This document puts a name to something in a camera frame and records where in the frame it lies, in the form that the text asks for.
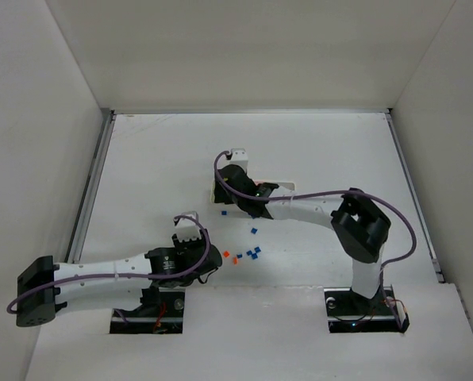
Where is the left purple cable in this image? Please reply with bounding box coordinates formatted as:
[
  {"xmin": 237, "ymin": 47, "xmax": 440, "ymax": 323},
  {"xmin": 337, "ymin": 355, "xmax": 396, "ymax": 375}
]
[{"xmin": 7, "ymin": 214, "xmax": 212, "ymax": 314}]

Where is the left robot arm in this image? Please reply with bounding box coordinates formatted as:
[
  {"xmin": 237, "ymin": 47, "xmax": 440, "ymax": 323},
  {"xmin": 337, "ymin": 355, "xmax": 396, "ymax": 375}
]
[{"xmin": 7, "ymin": 237, "xmax": 222, "ymax": 328}]

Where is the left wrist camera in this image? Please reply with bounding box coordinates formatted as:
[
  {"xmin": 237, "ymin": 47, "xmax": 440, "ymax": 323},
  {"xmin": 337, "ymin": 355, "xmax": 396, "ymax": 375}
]
[{"xmin": 225, "ymin": 148, "xmax": 248, "ymax": 171}]

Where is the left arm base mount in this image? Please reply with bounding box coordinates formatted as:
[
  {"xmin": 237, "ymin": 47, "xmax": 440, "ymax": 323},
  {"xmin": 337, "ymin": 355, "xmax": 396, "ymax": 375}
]
[{"xmin": 109, "ymin": 289, "xmax": 186, "ymax": 335}]

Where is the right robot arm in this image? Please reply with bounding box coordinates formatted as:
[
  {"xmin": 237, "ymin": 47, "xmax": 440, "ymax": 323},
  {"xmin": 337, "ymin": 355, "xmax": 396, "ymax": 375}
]
[{"xmin": 214, "ymin": 164, "xmax": 391, "ymax": 299}]

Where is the white sorting tray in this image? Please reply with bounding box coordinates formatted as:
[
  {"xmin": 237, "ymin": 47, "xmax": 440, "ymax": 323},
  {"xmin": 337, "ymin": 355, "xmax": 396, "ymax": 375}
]
[{"xmin": 210, "ymin": 180, "xmax": 296, "ymax": 215}]

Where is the purple cable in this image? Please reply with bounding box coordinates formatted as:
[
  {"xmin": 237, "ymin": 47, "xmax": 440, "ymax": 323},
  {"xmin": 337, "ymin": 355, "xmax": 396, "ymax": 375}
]
[
  {"xmin": 7, "ymin": 214, "xmax": 212, "ymax": 314},
  {"xmin": 213, "ymin": 150, "xmax": 418, "ymax": 275}
]

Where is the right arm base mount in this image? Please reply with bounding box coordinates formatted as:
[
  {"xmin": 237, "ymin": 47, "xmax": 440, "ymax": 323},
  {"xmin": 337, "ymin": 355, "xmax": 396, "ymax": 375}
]
[{"xmin": 324, "ymin": 287, "xmax": 410, "ymax": 333}]

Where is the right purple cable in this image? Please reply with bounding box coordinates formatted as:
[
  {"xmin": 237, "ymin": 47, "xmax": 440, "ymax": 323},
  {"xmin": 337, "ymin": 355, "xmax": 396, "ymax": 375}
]
[{"xmin": 213, "ymin": 150, "xmax": 418, "ymax": 275}]

